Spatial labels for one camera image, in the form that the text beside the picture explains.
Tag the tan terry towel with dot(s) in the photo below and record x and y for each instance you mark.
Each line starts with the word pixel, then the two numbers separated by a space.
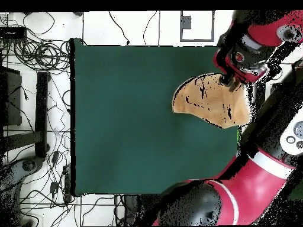
pixel 213 101

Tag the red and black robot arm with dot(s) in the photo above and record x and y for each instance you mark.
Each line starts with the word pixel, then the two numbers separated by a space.
pixel 248 196

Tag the black flat panel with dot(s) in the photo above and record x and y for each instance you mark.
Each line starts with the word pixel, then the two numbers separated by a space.
pixel 11 99

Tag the dark green table cloth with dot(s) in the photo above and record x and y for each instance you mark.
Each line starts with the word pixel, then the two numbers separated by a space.
pixel 118 118

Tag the spare dark green cloth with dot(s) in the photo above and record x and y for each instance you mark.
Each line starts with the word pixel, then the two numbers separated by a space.
pixel 297 192

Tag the black stand bar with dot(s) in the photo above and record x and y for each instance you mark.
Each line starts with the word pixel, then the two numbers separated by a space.
pixel 42 113

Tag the grey round base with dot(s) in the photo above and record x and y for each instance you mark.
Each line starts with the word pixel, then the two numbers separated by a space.
pixel 28 165

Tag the black box device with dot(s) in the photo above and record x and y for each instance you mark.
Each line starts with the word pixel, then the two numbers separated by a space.
pixel 13 33

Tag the grey rectangular floor frame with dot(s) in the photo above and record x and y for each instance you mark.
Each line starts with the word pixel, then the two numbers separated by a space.
pixel 180 28

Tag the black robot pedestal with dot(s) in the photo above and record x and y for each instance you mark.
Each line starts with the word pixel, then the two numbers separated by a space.
pixel 131 210

